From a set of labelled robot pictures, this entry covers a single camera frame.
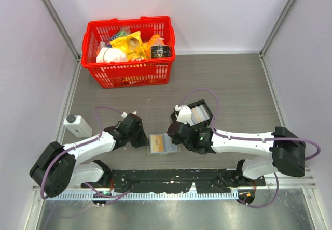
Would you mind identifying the white slotted cable duct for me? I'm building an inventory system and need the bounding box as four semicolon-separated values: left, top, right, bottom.
48;190;238;201

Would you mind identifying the green blue snack packet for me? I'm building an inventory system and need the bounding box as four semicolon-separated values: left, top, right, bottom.
105;26;130;47

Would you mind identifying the stack of white cards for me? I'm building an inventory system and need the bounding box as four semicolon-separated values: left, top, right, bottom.
191;104;210;125

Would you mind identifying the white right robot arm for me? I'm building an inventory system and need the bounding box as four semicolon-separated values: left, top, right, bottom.
167;122;306;186

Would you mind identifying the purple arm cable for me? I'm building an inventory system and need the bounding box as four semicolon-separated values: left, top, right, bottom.
40;107;127;199
178;89;322;161

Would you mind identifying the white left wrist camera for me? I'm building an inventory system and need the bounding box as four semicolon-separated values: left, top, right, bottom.
121;111;137;119

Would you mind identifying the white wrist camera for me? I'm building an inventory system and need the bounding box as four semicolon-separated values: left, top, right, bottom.
121;111;137;119
174;105;192;124

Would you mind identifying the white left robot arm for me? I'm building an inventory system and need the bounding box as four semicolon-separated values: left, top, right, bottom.
29;113;149;199

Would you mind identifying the white device with grey button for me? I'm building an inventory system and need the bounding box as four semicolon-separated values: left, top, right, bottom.
63;114;92;138

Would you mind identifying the orange snack packet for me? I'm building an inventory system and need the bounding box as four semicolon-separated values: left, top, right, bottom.
143;34;164;59

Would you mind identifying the black card box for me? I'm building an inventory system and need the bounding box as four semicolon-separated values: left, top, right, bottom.
170;99;213;130

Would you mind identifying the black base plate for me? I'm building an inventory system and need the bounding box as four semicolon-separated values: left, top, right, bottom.
90;169;266;194

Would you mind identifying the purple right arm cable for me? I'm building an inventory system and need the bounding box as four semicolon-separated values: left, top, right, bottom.
178;89;322;161

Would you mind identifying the yellow snack bag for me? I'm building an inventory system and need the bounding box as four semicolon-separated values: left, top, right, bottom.
110;31;147;61

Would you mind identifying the white crumpled plastic bag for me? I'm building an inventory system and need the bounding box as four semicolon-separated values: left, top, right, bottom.
96;47;127;63

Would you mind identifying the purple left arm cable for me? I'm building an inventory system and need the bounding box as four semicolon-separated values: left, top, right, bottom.
40;107;127;199

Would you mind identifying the grey leather card holder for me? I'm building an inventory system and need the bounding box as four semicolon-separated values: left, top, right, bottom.
148;133;181;155

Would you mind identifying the black labelled bottle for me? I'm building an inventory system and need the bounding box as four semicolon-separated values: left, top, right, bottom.
150;45;172;59

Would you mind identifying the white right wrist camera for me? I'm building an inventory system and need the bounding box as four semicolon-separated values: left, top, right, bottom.
174;105;192;124

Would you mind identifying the red plastic shopping basket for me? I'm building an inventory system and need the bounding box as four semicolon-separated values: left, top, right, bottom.
81;16;176;89

